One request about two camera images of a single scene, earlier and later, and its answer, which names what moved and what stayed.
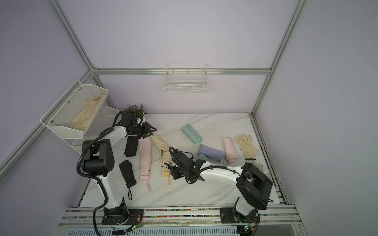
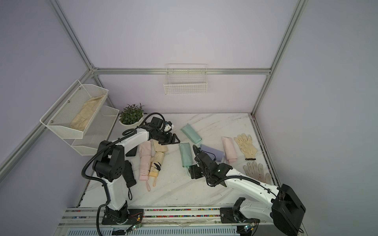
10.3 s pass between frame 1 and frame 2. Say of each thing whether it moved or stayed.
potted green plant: stayed
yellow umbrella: moved
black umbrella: stayed
